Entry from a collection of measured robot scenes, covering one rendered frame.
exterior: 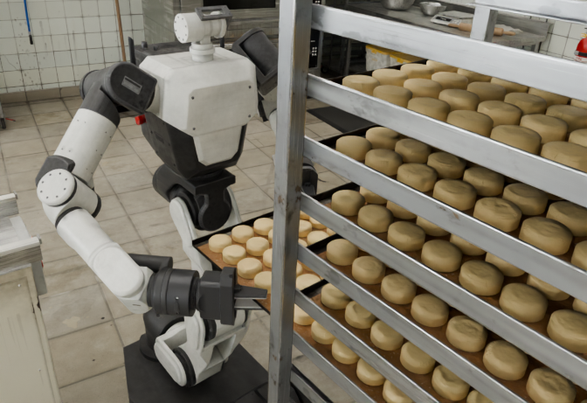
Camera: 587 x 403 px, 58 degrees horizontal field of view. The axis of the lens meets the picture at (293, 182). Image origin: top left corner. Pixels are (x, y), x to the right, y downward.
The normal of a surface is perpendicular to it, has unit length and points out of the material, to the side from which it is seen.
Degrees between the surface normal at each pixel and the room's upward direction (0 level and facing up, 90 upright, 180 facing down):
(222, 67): 46
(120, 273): 33
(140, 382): 0
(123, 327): 0
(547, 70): 90
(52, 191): 41
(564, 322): 0
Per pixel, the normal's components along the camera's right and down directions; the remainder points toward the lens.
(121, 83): 0.71, 0.01
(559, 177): -0.77, 0.26
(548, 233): 0.04, -0.89
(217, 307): -0.09, 0.44
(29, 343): 0.59, 0.39
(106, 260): -0.02, -0.51
